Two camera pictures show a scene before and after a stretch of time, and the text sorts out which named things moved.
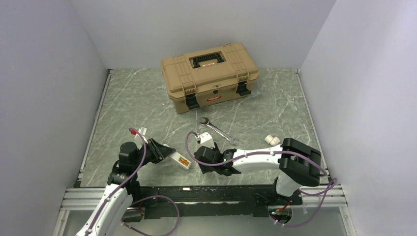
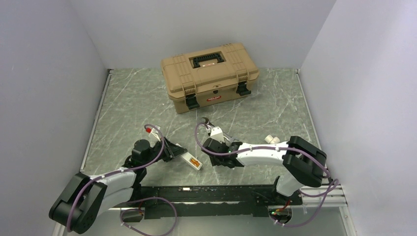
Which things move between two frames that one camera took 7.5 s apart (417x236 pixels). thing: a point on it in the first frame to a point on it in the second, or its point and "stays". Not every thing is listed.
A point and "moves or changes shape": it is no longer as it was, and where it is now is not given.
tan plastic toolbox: x=206 y=77 stays
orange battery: x=184 y=161 moves or changes shape
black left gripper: x=159 y=152 to x=171 y=150
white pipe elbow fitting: x=274 y=141 stays
